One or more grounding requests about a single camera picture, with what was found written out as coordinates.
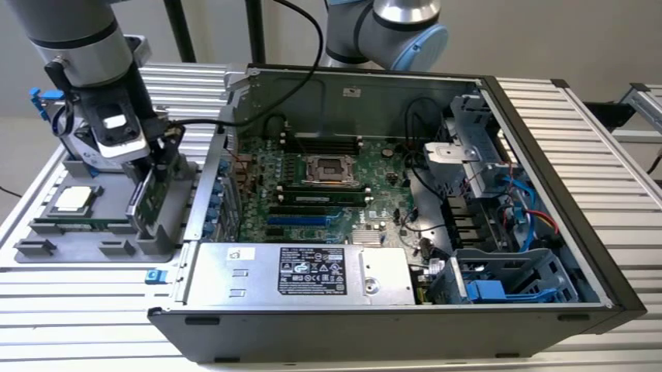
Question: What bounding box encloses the green graphics card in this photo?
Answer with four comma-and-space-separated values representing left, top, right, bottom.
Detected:
126, 106, 190, 233

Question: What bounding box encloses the green RAM stick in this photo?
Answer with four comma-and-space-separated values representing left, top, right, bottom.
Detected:
281, 195, 365, 205
33, 218, 133, 229

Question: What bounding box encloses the black box between tables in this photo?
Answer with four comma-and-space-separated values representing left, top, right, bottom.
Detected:
583, 101, 636, 131

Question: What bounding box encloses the hard disk in blue carrier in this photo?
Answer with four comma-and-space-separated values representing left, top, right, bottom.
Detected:
29, 88, 103, 174

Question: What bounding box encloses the neighbouring slatted metal table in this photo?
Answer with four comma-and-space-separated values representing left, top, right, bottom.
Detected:
608, 82, 662, 183

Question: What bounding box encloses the black expansion slot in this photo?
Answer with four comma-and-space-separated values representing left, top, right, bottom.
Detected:
268, 205, 329, 215

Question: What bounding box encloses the CPU socket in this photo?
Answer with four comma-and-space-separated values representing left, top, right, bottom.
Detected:
301, 153, 358, 185

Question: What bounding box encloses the blue plastic latch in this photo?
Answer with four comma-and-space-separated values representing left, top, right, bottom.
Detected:
464, 279, 505, 303

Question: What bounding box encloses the silver chipset heatsink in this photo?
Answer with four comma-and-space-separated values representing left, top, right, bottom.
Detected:
350, 229, 384, 246

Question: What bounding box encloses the blue wire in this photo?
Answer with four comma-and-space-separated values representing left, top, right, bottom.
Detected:
499, 173, 541, 253

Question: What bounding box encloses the metal disk bay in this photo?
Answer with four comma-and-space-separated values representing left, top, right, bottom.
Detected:
441, 95, 517, 198

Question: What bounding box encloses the silver metal bracket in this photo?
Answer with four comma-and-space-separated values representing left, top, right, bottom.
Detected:
421, 142, 480, 171

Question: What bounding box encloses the blue expansion slot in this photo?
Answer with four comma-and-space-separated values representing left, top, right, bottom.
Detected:
266, 215, 332, 226

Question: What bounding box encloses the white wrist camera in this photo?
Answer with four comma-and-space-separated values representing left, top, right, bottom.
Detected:
85, 98, 149, 160

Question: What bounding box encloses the green motherboard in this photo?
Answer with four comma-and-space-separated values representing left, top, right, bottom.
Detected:
234, 137, 417, 247

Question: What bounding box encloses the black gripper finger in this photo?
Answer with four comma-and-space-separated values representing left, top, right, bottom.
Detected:
150, 126, 186, 183

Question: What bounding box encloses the grey disk bay cage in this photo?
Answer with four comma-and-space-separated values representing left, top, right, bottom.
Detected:
428, 247, 580, 305

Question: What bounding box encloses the open black PC case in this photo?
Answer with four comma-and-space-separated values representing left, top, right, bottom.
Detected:
146, 63, 647, 365

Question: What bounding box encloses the grey parts rack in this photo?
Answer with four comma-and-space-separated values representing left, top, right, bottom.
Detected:
11, 153, 202, 264

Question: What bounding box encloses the red wire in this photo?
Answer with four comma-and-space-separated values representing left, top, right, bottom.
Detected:
525, 208, 559, 233

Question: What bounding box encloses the silver CPU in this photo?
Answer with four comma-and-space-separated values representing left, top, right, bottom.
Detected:
53, 186, 98, 212

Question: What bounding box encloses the silver power supply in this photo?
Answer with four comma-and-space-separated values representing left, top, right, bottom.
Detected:
182, 242, 417, 307

